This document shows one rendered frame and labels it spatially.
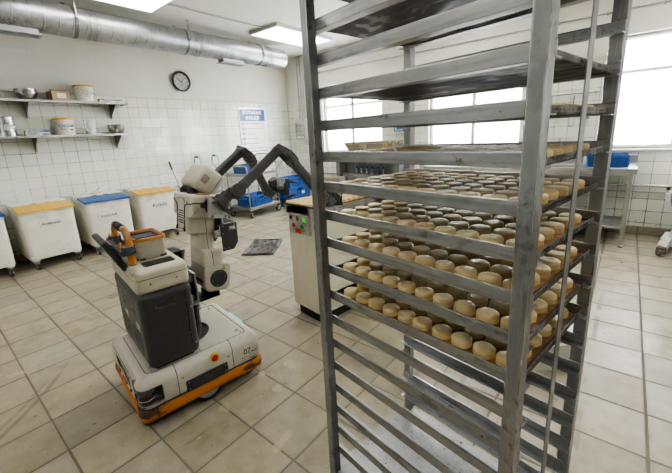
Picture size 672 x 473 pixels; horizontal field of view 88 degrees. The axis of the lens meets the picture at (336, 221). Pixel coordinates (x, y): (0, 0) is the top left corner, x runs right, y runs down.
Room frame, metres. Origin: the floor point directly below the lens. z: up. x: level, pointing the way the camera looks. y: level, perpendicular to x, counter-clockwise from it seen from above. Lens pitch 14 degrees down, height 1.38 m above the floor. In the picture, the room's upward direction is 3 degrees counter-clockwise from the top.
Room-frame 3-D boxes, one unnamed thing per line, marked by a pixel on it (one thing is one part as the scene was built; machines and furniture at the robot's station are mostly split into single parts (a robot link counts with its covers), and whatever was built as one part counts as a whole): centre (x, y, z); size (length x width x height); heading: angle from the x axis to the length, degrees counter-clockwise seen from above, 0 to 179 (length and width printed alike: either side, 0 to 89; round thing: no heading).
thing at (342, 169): (3.05, -0.39, 1.01); 0.72 x 0.33 x 0.34; 41
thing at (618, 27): (1.11, -0.47, 1.59); 0.64 x 0.03 x 0.03; 40
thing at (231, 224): (2.07, 0.72, 0.87); 0.28 x 0.16 x 0.22; 42
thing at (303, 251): (2.71, -0.01, 0.45); 0.70 x 0.34 x 0.90; 131
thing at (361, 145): (3.05, -0.39, 1.25); 0.56 x 0.29 x 0.14; 41
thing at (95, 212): (4.76, 3.21, 0.38); 0.64 x 0.54 x 0.77; 49
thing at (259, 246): (4.38, 0.97, 0.01); 0.60 x 0.40 x 0.03; 177
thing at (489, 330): (0.86, -0.17, 0.96); 0.64 x 0.03 x 0.03; 40
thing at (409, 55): (1.36, -0.29, 0.97); 0.03 x 0.03 x 1.70; 40
